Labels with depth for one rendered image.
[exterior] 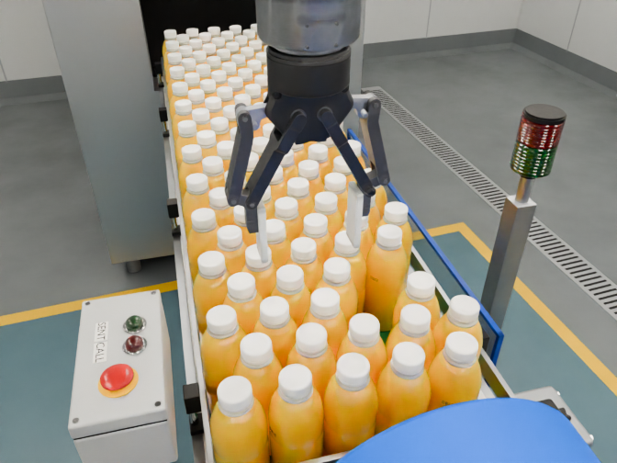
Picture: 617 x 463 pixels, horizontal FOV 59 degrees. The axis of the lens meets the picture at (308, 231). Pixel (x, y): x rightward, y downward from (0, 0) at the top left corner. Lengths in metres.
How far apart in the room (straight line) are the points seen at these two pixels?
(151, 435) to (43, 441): 1.44
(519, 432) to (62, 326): 2.14
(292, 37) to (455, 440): 0.33
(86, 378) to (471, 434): 0.43
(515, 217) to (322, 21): 0.61
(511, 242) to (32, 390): 1.75
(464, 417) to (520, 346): 1.86
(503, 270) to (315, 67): 0.67
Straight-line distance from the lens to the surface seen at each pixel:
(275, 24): 0.47
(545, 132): 0.91
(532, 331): 2.40
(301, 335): 0.70
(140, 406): 0.65
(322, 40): 0.47
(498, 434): 0.46
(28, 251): 2.94
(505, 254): 1.03
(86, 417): 0.65
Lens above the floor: 1.59
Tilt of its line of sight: 35 degrees down
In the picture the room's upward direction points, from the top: straight up
